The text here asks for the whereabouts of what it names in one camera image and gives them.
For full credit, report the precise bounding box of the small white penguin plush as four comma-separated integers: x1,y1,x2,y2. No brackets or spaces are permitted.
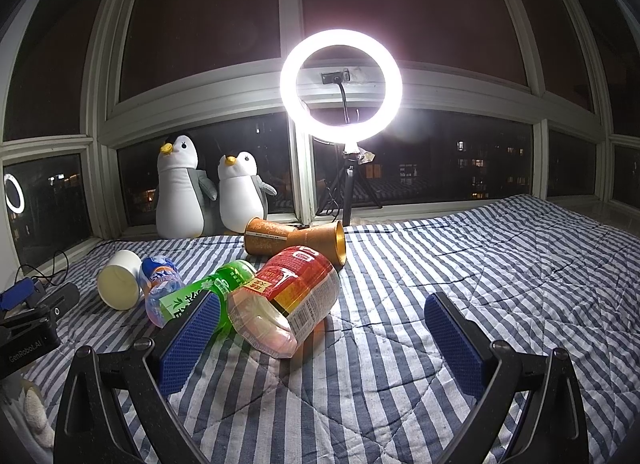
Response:
217,151,277,234

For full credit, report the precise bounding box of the white paper cup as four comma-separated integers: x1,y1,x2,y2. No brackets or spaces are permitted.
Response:
96,249,142,311

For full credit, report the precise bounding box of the blue white striped quilt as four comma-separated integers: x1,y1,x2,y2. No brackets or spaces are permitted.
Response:
19,193,640,464

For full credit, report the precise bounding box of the white window frame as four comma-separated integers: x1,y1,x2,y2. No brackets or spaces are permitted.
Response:
1,0,639,239

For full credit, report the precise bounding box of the green sprite bottle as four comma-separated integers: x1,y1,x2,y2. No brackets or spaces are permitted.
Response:
160,259,256,331

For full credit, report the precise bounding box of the white ring light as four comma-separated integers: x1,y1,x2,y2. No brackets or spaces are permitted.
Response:
278,28,405,145

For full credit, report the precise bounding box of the phone holder clamp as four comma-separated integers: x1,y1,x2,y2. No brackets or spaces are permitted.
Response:
321,68,350,86

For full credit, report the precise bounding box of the red label clear bottle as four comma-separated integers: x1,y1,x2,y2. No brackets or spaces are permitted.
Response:
227,246,340,359

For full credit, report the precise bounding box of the large white penguin plush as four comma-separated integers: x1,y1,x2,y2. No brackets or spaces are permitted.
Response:
154,133,218,239

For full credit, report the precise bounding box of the brown paper cup gold rim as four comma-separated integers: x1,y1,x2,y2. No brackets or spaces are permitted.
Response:
286,220,347,268

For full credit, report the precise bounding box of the orange fanta bottle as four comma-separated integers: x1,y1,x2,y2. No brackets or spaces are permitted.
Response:
139,255,184,327

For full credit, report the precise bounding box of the black tripod stand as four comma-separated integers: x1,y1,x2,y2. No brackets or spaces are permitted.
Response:
316,145,383,227

